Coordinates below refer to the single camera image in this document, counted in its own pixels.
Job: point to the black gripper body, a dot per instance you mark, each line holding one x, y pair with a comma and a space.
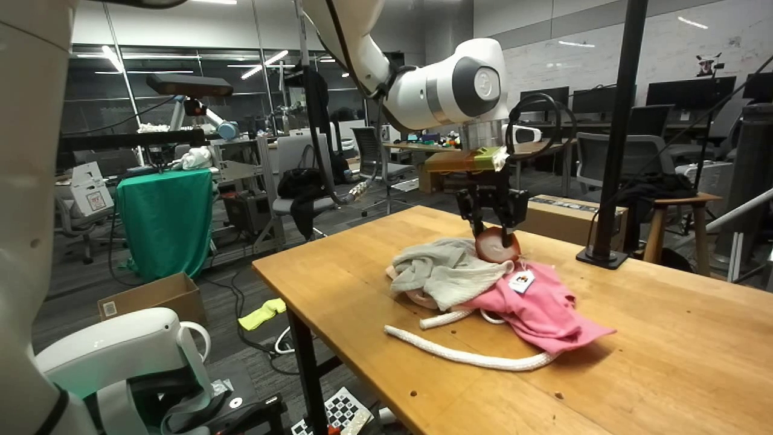
494, 197

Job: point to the white towel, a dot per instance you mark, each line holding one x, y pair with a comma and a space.
449, 274

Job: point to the pink cloth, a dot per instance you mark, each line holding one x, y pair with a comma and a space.
546, 314

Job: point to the peach printed cloth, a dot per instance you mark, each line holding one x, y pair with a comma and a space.
419, 299

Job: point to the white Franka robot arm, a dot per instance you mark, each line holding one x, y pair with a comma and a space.
449, 88

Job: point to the cardboard box with black tape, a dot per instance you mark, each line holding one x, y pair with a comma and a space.
564, 219

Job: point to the black pole stand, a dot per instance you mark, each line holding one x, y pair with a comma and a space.
619, 121

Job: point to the black bag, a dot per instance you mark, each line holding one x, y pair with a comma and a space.
654, 186

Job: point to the dark office chair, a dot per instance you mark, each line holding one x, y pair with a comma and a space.
644, 157

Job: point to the black handbag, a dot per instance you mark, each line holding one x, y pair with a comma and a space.
305, 188

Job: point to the wooden stool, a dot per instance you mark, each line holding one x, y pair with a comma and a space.
683, 199

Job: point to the grey office chair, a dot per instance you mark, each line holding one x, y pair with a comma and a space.
281, 152

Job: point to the wide black computer monitor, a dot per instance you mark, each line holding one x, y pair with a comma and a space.
688, 93

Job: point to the checkerboard calibration board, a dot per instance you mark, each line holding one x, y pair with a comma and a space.
345, 411

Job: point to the yellow green floor object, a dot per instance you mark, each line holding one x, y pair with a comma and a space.
261, 314

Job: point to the grey metal handrail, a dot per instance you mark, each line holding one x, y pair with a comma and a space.
739, 211

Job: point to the small white background robot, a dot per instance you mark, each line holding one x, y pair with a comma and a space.
193, 157

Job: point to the green cloth cover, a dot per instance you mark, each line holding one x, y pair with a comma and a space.
164, 226

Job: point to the black flat overhead panel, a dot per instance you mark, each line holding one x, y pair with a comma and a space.
188, 86

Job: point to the small open cardboard box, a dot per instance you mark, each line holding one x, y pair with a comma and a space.
152, 292

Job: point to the black horizontal bar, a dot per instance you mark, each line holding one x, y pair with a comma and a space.
121, 139

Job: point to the white paper sign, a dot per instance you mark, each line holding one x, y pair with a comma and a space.
90, 188

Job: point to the olive wrist camera mount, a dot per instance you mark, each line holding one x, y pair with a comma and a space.
489, 161

